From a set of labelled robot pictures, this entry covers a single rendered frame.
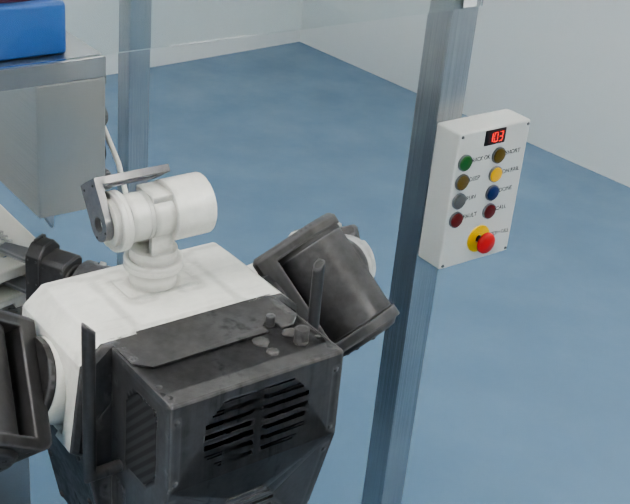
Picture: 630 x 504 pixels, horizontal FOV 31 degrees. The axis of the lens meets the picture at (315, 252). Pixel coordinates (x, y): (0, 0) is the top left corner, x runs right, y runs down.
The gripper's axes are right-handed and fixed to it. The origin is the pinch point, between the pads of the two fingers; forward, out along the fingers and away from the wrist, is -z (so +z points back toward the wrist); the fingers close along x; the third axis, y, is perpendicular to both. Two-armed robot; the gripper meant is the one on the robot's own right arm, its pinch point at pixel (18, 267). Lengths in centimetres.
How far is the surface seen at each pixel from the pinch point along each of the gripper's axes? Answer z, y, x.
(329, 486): 27, 95, 105
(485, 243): 60, 55, 3
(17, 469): -4.1, 4.1, 44.4
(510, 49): 2, 375, 74
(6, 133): -4.0, 3.5, -19.7
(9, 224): -8.7, 10.2, -0.1
